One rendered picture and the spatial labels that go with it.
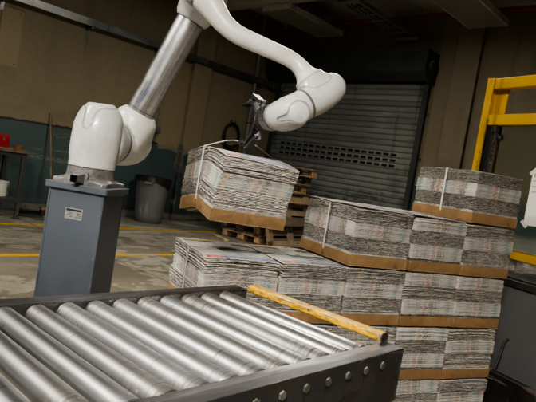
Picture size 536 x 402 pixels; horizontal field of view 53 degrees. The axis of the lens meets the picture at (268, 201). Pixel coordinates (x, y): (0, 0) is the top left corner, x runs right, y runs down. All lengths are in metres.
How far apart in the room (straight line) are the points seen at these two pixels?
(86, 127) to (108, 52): 7.35
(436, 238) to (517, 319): 0.96
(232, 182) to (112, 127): 0.43
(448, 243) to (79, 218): 1.48
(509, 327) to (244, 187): 1.86
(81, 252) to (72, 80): 7.12
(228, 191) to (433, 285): 1.02
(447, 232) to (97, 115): 1.46
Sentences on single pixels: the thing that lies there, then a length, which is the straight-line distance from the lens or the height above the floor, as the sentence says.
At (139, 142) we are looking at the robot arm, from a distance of 2.01.
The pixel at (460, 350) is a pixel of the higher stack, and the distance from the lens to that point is 2.61.
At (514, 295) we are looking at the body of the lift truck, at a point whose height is 0.71.
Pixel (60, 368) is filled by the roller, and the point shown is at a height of 0.79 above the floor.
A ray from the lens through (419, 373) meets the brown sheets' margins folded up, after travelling 2.48.
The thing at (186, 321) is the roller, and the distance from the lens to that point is 1.20.
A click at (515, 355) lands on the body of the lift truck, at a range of 3.20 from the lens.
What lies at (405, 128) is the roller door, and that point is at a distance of 9.53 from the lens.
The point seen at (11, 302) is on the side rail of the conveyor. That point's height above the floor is 0.80.
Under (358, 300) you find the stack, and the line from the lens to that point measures 2.17.
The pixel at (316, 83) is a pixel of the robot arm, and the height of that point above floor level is 1.44.
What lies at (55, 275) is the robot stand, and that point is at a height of 0.70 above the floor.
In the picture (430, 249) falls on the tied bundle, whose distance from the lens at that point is 2.34.
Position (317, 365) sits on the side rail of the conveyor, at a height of 0.80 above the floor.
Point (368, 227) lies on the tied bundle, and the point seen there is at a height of 0.99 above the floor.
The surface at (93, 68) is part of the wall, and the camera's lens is 9.03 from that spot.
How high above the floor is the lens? 1.14
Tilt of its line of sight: 3 degrees down
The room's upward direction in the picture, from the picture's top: 9 degrees clockwise
